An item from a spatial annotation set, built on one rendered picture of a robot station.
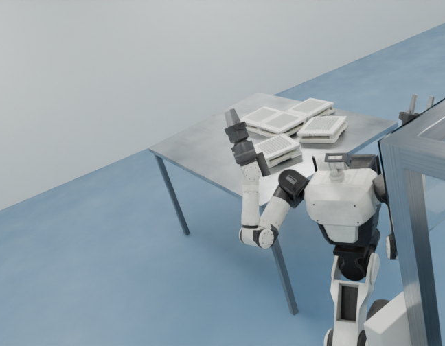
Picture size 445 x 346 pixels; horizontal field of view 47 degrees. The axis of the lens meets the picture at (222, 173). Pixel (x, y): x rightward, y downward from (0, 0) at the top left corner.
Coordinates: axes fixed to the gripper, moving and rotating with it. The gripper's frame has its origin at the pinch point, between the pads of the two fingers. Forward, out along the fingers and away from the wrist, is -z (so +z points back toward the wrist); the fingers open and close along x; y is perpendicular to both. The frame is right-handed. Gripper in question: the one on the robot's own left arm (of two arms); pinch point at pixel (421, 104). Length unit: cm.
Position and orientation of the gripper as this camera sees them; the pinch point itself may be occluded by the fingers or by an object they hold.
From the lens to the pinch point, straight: 176.5
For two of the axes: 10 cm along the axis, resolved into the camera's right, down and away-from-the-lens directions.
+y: -0.2, -3.3, 9.4
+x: -9.9, -1.0, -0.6
